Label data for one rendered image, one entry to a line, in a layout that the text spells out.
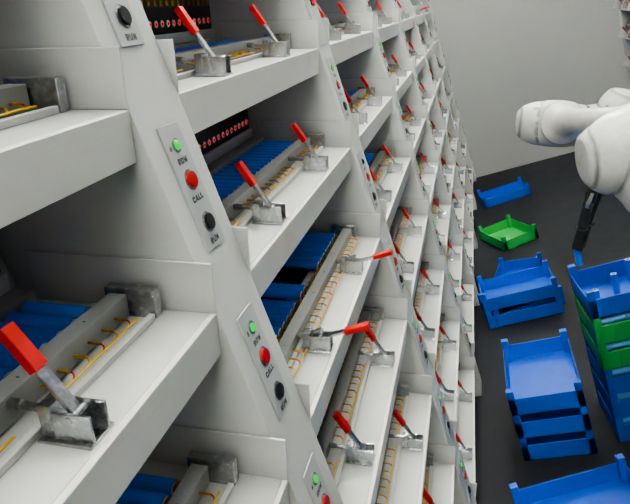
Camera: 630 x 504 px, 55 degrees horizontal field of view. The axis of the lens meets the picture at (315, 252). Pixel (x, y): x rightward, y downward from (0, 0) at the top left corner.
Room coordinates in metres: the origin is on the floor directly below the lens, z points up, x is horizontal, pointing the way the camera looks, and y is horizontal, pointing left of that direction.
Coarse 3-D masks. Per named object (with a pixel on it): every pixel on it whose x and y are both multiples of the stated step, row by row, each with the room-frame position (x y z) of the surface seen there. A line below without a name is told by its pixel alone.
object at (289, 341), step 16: (336, 240) 1.12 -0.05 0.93; (336, 256) 1.04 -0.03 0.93; (320, 272) 0.98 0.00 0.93; (336, 272) 1.01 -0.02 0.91; (320, 288) 0.92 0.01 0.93; (304, 304) 0.87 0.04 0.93; (304, 320) 0.82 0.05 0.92; (320, 320) 0.84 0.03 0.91; (288, 336) 0.77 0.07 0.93; (288, 352) 0.74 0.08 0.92; (304, 352) 0.75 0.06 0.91
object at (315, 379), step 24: (336, 216) 1.21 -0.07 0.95; (360, 216) 1.20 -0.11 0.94; (360, 240) 1.18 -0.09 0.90; (336, 288) 0.96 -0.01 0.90; (360, 288) 0.96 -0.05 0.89; (336, 312) 0.88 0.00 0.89; (360, 312) 0.96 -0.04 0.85; (336, 336) 0.81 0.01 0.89; (312, 360) 0.75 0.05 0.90; (336, 360) 0.76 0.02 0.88; (312, 384) 0.69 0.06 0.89; (312, 408) 0.64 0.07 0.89
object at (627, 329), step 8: (576, 296) 1.59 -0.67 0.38; (576, 304) 1.60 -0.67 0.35; (584, 312) 1.50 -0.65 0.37; (584, 320) 1.53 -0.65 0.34; (592, 320) 1.41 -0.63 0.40; (600, 320) 1.41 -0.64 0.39; (624, 320) 1.40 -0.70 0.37; (592, 328) 1.44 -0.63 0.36; (600, 328) 1.41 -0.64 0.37; (608, 328) 1.40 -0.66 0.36; (616, 328) 1.40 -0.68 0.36; (624, 328) 1.39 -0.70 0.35; (600, 336) 1.41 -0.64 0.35; (608, 336) 1.40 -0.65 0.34; (616, 336) 1.40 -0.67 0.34; (624, 336) 1.40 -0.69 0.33; (600, 344) 1.41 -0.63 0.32
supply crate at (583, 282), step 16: (576, 272) 1.58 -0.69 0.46; (592, 272) 1.59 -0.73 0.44; (608, 272) 1.58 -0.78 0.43; (624, 272) 1.57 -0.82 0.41; (576, 288) 1.54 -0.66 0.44; (592, 288) 1.56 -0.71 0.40; (608, 288) 1.53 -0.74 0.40; (624, 288) 1.50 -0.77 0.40; (592, 304) 1.41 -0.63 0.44; (608, 304) 1.40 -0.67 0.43; (624, 304) 1.39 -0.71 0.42
